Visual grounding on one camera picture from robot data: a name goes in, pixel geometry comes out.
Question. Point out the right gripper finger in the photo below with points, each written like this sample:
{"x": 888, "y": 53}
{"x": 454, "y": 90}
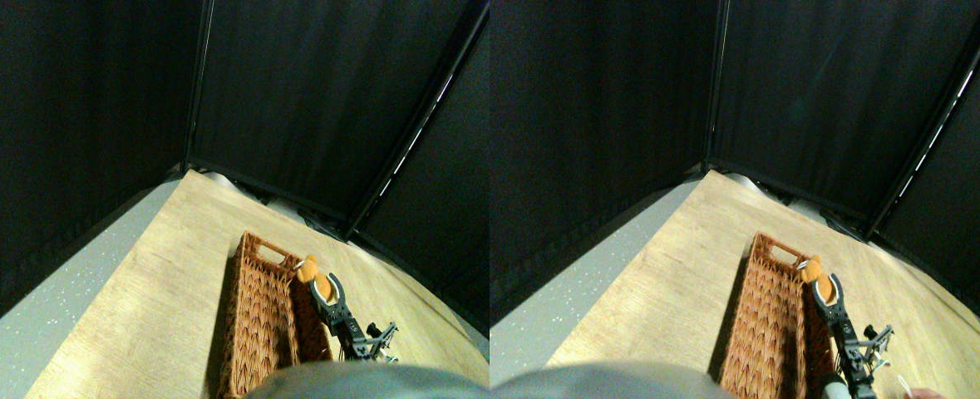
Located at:
{"x": 316, "y": 291}
{"x": 819, "y": 299}
{"x": 341, "y": 293}
{"x": 840, "y": 299}

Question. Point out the black curtain stand pole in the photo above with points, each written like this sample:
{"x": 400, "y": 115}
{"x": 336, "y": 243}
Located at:
{"x": 934, "y": 120}
{"x": 716, "y": 83}
{"x": 196, "y": 83}
{"x": 412, "y": 125}

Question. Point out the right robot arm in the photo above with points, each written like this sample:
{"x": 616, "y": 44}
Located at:
{"x": 855, "y": 378}
{"x": 361, "y": 345}

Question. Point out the brown wicker basket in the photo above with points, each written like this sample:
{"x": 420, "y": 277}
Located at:
{"x": 257, "y": 316}
{"x": 760, "y": 324}

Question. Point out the person's hand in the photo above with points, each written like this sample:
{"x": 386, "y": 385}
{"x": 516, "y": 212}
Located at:
{"x": 926, "y": 394}

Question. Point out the orange plush toy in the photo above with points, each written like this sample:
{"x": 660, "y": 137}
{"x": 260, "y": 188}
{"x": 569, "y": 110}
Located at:
{"x": 818, "y": 273}
{"x": 307, "y": 270}

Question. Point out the black curtain stand foot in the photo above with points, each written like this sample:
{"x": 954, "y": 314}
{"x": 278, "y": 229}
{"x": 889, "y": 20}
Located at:
{"x": 843, "y": 226}
{"x": 323, "y": 226}

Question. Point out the black bracket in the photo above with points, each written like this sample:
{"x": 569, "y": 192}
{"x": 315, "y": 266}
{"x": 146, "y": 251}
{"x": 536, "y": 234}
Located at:
{"x": 381, "y": 337}

